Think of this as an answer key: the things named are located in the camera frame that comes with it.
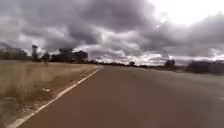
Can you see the row of dark trees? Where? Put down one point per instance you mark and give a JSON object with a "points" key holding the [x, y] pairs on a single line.
{"points": [[60, 56]]}

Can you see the row of distant trees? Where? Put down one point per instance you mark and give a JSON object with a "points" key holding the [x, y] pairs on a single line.
{"points": [[196, 66]]}

